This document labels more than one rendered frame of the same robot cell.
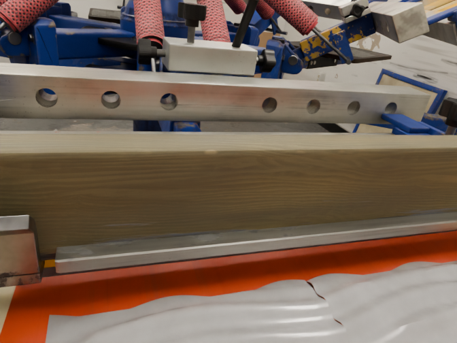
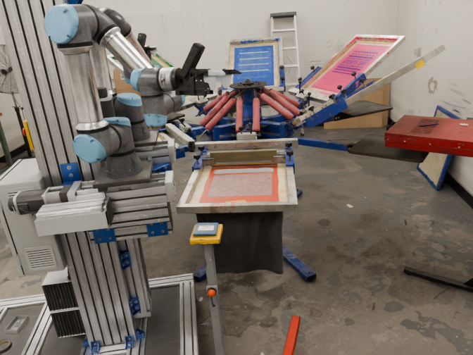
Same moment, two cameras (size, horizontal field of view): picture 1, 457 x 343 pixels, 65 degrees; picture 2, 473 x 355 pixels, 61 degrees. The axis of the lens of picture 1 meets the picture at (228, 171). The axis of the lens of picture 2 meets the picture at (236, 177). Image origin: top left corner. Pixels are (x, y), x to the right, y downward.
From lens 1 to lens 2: 2.23 m
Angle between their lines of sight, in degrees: 25
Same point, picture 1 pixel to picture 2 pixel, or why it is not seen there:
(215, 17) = (255, 122)
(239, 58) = (250, 136)
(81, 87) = (220, 144)
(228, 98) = (247, 144)
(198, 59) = (242, 136)
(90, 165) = (218, 153)
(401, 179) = (256, 155)
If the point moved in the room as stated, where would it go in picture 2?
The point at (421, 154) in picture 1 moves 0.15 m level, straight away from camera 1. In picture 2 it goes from (257, 151) to (276, 146)
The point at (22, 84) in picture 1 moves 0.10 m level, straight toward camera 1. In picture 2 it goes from (212, 144) to (212, 149)
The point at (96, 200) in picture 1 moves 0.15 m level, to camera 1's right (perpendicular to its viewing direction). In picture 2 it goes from (219, 157) to (241, 159)
